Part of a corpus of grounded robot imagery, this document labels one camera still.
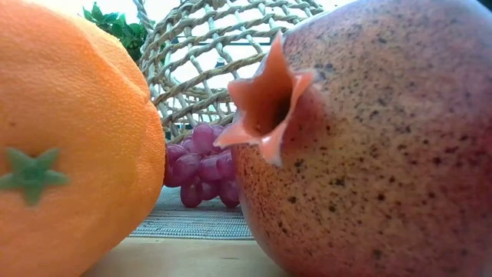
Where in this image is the speckled red pomegranate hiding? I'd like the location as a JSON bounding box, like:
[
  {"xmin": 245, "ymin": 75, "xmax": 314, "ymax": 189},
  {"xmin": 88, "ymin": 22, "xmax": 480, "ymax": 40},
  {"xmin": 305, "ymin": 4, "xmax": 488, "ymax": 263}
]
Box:
[{"xmin": 213, "ymin": 0, "xmax": 492, "ymax": 277}]

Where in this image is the orange plastic orange fruit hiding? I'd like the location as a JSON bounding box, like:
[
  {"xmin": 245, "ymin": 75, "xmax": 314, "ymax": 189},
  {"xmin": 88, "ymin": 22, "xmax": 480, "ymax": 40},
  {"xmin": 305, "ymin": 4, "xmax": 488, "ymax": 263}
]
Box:
[{"xmin": 0, "ymin": 0, "xmax": 167, "ymax": 277}]

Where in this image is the purple grape bunch with leaf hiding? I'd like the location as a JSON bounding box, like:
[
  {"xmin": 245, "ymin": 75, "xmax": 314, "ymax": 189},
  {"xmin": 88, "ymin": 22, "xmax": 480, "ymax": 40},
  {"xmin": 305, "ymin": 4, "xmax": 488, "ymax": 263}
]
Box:
[{"xmin": 164, "ymin": 122, "xmax": 241, "ymax": 209}]

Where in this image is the grey woven placemat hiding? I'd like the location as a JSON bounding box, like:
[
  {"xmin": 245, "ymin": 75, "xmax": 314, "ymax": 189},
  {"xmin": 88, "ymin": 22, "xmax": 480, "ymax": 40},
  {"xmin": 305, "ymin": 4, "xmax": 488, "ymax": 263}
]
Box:
[{"xmin": 129, "ymin": 185, "xmax": 254, "ymax": 241}]

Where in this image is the green leafy artificial plant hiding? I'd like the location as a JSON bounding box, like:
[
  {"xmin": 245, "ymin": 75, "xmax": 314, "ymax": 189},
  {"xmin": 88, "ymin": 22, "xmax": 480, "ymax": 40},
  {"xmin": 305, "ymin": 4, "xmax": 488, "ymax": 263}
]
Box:
[{"xmin": 82, "ymin": 2, "xmax": 157, "ymax": 65}]

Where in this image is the woven wicker basket with handles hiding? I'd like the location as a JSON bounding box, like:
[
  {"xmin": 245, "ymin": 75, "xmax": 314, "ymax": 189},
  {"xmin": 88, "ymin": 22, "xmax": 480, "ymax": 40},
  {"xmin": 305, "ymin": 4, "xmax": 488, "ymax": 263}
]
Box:
[{"xmin": 133, "ymin": 0, "xmax": 326, "ymax": 144}]

